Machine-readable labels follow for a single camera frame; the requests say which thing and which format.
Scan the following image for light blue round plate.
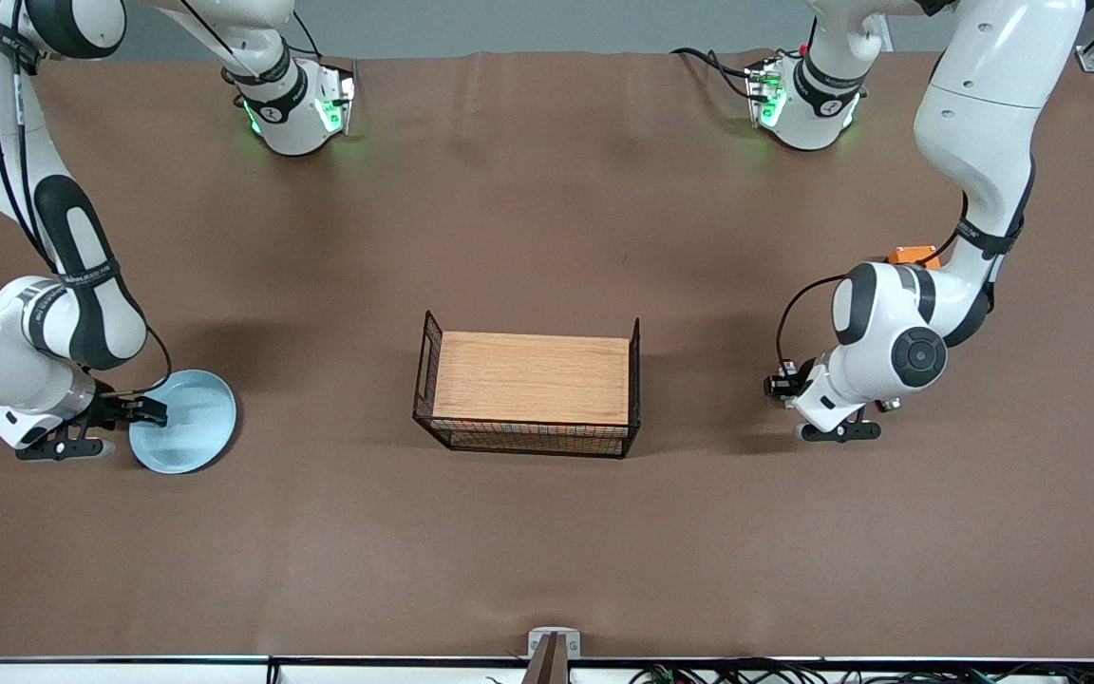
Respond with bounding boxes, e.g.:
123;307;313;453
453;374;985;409
127;369;238;476

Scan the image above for black cable bundle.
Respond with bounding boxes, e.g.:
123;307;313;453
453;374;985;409
628;658;1094;684

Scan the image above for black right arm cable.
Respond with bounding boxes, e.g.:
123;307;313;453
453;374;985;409
0;0;176;395

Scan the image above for black base cable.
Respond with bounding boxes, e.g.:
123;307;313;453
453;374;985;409
669;46;759;102

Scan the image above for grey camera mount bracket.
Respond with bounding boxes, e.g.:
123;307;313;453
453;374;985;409
526;627;583;684

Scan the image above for white table edge rail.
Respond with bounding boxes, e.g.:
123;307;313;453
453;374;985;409
0;655;1094;684

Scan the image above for brown table cover mat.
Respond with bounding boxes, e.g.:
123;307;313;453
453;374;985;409
0;47;1094;661

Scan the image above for black wire mesh basket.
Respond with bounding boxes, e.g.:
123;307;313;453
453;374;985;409
412;310;643;460

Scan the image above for light wooden board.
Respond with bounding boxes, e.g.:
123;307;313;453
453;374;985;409
433;331;632;426

